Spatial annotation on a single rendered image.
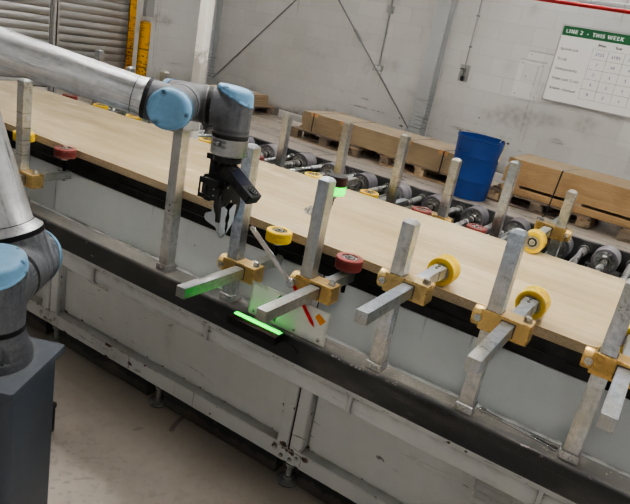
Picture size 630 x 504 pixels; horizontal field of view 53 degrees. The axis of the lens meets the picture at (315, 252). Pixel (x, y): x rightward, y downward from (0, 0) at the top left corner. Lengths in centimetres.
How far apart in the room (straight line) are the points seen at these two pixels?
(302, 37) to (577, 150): 466
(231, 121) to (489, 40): 781
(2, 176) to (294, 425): 118
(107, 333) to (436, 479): 144
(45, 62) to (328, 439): 141
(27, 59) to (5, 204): 41
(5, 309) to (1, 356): 12
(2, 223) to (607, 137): 774
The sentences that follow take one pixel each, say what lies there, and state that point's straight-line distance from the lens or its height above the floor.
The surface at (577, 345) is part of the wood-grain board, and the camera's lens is 170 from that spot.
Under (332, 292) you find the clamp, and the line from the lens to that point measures 167.
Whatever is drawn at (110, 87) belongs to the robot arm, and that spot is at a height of 130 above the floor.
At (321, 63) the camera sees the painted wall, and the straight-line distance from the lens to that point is 1047.
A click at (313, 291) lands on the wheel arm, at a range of 165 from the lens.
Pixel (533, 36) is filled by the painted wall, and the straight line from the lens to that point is 902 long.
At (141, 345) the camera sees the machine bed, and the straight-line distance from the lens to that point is 261.
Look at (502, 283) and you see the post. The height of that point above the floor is 104.
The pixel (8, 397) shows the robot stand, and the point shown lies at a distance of 162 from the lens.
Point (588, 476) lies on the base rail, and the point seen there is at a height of 70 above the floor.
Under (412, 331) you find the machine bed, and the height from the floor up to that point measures 74.
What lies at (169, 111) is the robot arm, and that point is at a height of 127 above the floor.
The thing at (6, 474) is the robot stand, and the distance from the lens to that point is 178.
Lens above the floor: 150
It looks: 19 degrees down
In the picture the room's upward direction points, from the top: 11 degrees clockwise
